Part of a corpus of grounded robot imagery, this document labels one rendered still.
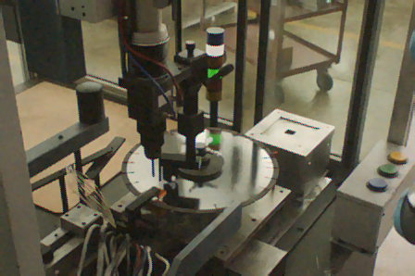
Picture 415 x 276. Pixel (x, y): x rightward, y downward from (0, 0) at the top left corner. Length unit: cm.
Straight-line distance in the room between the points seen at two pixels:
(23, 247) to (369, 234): 94
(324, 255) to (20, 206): 95
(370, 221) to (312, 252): 16
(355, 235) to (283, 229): 17
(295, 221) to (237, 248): 27
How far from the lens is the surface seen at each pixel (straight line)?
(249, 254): 133
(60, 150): 129
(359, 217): 142
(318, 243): 149
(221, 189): 129
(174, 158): 127
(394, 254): 269
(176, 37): 186
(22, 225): 65
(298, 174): 155
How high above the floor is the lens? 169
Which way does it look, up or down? 31 degrees down
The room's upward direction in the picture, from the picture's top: 1 degrees clockwise
